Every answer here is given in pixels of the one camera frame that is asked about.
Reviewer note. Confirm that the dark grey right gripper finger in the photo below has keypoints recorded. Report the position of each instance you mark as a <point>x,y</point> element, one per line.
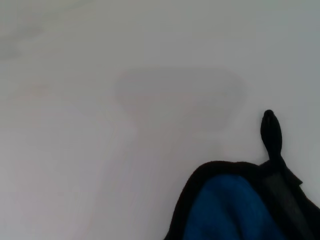
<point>287,205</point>

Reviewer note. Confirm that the blue rag with black edge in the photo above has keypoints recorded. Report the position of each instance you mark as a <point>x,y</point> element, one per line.
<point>225,205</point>

